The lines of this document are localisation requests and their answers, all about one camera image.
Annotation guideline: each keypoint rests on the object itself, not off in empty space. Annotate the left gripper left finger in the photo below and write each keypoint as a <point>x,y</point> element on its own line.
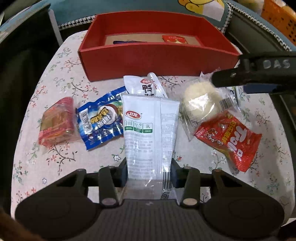
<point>110,178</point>

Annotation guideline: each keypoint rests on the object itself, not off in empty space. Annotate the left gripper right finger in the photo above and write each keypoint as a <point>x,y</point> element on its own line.
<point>187,183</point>

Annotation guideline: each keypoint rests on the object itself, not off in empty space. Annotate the blue coconut snack bag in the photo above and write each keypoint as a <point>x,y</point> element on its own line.
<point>102,120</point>

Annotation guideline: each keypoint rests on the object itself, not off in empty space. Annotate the red Trolli candy bag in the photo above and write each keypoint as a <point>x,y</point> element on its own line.
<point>229,136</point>

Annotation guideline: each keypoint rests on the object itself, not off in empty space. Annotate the white green snack pack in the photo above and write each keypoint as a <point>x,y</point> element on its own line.
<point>150,129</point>

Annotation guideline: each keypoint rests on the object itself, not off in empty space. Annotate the clear round bun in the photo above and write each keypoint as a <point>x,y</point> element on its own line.
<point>201,101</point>

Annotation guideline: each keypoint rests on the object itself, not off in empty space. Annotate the red clear cake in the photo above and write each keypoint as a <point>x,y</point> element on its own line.
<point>58,123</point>

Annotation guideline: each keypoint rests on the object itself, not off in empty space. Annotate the red spicy strip packet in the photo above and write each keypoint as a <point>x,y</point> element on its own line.
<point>174,39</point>

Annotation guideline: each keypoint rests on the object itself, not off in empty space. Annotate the white duck snack pouch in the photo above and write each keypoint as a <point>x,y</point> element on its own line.
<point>148,86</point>

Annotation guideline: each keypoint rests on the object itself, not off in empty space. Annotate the purple blue snack packet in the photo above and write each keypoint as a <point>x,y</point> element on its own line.
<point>115,42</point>

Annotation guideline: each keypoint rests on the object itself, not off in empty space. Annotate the green white Kaprons wafer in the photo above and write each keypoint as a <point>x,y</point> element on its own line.
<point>237,94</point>

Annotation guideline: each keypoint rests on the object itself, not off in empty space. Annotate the teal houndstooth right cover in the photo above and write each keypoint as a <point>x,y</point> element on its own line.
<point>262,23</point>

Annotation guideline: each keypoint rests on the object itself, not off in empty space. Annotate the orange plastic basket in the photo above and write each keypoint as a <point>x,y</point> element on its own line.
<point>281,16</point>

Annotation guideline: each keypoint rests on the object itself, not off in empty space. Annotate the floral tablecloth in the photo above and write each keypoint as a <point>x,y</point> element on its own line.
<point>49,147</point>

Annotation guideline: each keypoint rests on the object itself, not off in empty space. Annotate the red cardboard box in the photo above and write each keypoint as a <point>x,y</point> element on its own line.
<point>102,61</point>

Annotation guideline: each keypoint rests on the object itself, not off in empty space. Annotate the dark side table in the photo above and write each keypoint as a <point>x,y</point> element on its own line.
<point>28,42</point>

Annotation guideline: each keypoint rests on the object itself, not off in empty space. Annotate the teal lion sofa cover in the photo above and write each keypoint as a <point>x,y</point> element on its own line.
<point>73,13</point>

